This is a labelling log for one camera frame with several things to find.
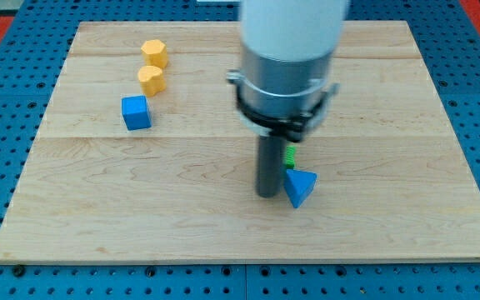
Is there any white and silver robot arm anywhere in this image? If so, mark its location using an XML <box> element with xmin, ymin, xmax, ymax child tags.
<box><xmin>227</xmin><ymin>0</ymin><xmax>350</xmax><ymax>198</ymax></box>

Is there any blue triangle block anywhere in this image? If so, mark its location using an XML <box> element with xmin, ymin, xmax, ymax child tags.
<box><xmin>284</xmin><ymin>169</ymin><xmax>318</xmax><ymax>208</ymax></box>

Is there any yellow heart block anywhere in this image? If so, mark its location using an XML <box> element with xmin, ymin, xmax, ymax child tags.
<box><xmin>137</xmin><ymin>65</ymin><xmax>167</xmax><ymax>98</ymax></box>

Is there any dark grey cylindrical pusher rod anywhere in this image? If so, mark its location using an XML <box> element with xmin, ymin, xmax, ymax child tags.
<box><xmin>255</xmin><ymin>136</ymin><xmax>287</xmax><ymax>198</ymax></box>

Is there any green star block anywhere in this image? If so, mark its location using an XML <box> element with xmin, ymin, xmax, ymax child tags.
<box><xmin>284</xmin><ymin>145</ymin><xmax>297</xmax><ymax>169</ymax></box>

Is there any blue cube block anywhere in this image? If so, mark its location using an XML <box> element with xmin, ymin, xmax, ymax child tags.
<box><xmin>121</xmin><ymin>95</ymin><xmax>152</xmax><ymax>131</ymax></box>

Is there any yellow hexagon block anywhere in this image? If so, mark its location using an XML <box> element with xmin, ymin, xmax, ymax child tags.
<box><xmin>141</xmin><ymin>39</ymin><xmax>168</xmax><ymax>68</ymax></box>

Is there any light wooden board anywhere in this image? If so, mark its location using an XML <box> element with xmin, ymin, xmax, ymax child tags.
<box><xmin>0</xmin><ymin>21</ymin><xmax>480</xmax><ymax>265</ymax></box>

